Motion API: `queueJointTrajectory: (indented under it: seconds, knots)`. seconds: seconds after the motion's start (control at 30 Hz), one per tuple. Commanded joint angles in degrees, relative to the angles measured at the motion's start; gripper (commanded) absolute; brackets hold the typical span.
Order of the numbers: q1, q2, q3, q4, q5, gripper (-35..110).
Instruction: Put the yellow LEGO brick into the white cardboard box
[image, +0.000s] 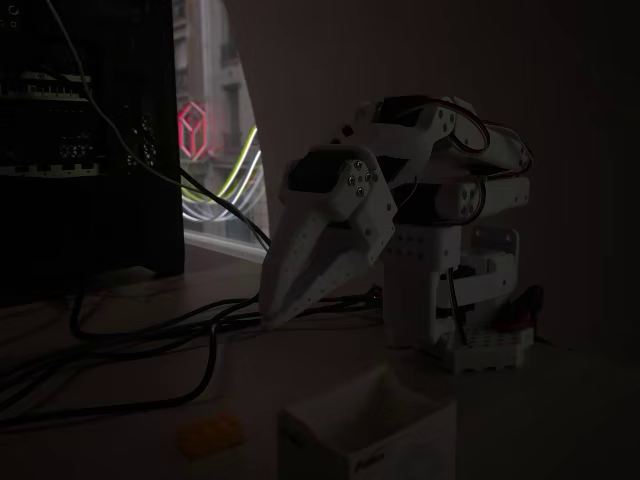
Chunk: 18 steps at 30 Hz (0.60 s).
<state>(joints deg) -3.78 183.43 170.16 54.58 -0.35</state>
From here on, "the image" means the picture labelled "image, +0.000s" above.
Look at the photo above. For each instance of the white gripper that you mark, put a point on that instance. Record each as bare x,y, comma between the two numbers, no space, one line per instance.
334,209

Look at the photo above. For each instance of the yellow toy brick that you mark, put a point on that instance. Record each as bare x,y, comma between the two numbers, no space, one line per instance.
212,436

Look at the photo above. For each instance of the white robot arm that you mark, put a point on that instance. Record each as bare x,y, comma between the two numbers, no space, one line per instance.
430,250

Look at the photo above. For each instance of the white cardboard box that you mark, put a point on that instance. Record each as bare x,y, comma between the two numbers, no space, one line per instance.
350,430

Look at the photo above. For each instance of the black and red clamp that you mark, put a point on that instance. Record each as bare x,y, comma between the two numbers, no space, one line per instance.
525,305

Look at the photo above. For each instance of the black computer tower case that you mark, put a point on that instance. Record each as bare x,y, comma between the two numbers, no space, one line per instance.
90,150

